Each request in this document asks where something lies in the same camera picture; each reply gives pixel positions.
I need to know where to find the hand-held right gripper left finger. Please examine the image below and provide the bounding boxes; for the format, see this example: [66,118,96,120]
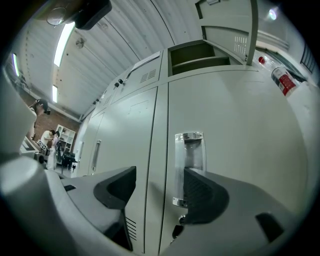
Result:
[61,166,137,252]

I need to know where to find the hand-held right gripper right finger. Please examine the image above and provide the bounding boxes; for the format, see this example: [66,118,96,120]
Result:
[159,167,308,256]

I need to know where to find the grey metal locker cabinet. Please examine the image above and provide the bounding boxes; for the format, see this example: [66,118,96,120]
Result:
[74,0,311,256]

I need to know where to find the grey metal locker door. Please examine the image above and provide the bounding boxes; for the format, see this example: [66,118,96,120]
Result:
[158,71,311,256]
[194,0,258,66]

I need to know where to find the white cubby shelf unit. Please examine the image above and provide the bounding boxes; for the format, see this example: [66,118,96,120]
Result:
[56,124,76,152]

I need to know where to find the white block counter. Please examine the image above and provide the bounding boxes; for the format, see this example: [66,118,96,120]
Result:
[287,82,320,156]

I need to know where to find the clear water bottle red label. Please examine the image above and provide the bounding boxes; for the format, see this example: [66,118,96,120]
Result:
[258,56,301,98]

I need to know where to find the white paper sign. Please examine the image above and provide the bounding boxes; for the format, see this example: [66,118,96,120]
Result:
[131,53,161,72]

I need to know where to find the black metal railing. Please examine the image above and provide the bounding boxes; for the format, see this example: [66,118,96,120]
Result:
[299,43,317,75]

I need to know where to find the person's glasses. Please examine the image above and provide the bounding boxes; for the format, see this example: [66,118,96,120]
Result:
[46,7,68,26]

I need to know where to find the black head-mounted camera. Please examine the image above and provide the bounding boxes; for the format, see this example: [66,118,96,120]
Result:
[74,0,113,31]

